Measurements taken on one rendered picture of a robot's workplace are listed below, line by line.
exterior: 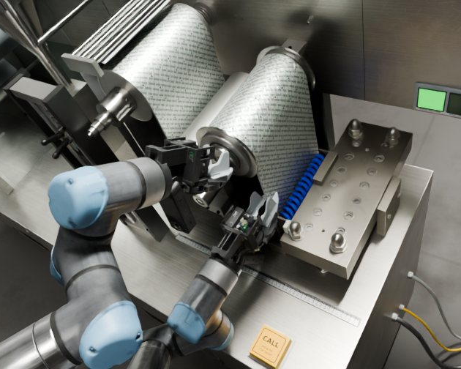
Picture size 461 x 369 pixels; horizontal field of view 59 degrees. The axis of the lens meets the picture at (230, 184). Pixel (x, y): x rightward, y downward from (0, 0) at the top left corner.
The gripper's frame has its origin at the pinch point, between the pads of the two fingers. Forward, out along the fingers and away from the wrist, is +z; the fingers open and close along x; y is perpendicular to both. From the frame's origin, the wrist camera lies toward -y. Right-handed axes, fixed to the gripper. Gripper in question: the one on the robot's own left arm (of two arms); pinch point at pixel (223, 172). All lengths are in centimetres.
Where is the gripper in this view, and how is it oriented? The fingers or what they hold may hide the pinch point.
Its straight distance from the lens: 80.8
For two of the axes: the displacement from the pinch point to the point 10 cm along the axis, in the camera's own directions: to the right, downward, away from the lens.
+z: 5.7, -1.9, 8.0
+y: 1.4, -9.4, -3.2
